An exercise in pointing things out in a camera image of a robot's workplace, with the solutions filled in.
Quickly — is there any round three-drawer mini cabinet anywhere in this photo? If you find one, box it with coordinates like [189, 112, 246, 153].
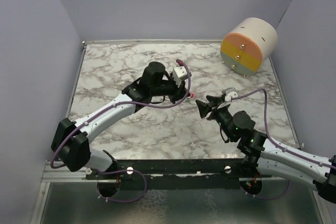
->
[220, 17, 278, 78]

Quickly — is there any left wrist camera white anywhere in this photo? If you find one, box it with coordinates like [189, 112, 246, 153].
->
[171, 66, 188, 86]

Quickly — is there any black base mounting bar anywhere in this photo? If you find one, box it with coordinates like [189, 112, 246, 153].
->
[86, 158, 263, 190]

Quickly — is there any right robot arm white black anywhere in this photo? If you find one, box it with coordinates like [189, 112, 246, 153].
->
[196, 95, 335, 203]

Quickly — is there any aluminium frame rail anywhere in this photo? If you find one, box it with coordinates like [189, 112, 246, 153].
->
[41, 162, 86, 183]

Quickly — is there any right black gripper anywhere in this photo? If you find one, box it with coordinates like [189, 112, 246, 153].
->
[196, 95, 236, 142]

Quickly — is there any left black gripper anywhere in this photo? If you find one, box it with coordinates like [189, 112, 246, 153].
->
[151, 74, 191, 104]

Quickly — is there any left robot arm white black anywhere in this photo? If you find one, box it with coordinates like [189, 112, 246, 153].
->
[50, 59, 192, 179]

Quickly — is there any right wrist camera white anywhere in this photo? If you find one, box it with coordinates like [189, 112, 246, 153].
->
[222, 88, 238, 102]

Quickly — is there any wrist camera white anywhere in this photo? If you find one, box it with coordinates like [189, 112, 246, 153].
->
[171, 66, 188, 86]
[222, 88, 238, 102]

